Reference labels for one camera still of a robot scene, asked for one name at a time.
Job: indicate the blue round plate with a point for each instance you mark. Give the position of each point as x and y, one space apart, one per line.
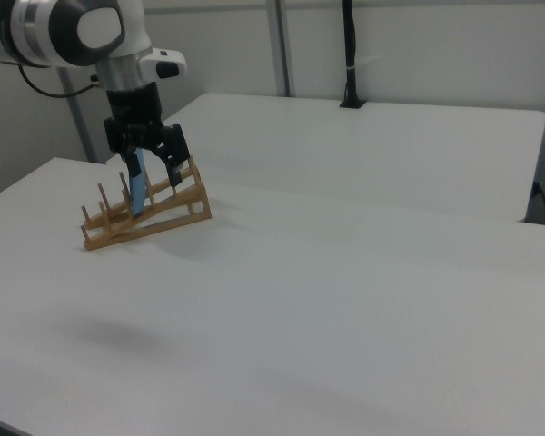
138 191

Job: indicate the wooden plate rack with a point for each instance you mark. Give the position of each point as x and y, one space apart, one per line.
154 213

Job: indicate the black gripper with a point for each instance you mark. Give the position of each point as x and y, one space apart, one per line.
134 113

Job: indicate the grey metal frame post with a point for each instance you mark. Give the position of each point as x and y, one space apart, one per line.
79 122
282 45

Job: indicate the black pole with base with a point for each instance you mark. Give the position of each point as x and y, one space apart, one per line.
350 54

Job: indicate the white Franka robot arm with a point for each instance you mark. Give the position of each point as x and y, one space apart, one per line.
63 27

